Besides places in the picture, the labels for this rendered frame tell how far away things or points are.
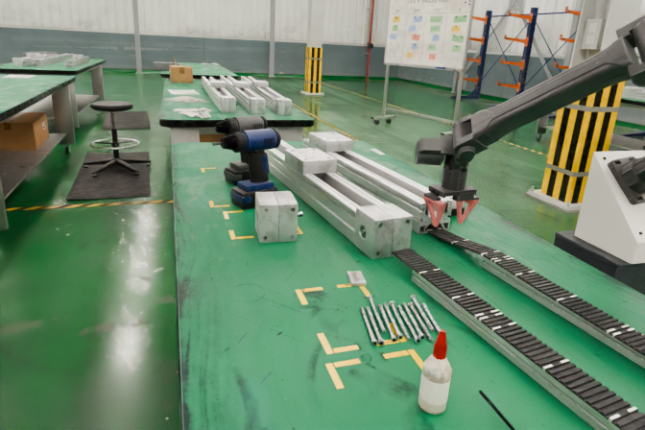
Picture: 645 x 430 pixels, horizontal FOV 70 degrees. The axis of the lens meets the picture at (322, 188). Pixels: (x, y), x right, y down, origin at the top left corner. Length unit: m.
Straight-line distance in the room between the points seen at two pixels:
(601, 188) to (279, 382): 0.95
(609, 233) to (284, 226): 0.80
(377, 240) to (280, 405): 0.49
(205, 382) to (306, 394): 0.14
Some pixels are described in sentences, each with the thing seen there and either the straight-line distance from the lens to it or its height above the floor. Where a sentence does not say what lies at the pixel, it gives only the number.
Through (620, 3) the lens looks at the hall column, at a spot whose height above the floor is 1.63.
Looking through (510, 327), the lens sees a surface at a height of 0.81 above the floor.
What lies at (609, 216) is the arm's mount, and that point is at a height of 0.87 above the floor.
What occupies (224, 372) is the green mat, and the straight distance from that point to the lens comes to 0.73.
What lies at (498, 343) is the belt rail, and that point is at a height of 0.79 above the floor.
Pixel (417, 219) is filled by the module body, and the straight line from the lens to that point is 1.24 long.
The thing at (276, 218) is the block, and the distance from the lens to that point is 1.09.
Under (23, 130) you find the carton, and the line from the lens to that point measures 4.67.
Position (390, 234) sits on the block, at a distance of 1.06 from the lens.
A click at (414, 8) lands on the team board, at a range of 7.30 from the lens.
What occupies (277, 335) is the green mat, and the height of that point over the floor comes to 0.78.
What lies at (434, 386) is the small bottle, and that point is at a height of 0.83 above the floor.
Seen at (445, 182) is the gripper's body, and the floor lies 0.93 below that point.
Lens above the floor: 1.24
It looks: 18 degrees down
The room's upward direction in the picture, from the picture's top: 3 degrees clockwise
